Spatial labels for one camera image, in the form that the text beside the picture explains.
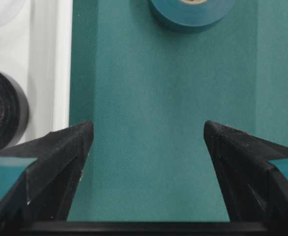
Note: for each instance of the white plastic case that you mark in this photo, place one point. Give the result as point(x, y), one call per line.
point(35, 50)

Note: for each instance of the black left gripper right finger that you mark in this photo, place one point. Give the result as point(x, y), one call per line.
point(252, 175)

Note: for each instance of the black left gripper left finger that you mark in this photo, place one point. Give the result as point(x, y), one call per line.
point(39, 178)

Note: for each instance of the green tape roll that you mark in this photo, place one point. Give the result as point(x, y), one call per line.
point(190, 15)

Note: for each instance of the black tape roll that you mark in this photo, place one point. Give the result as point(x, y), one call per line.
point(14, 111)

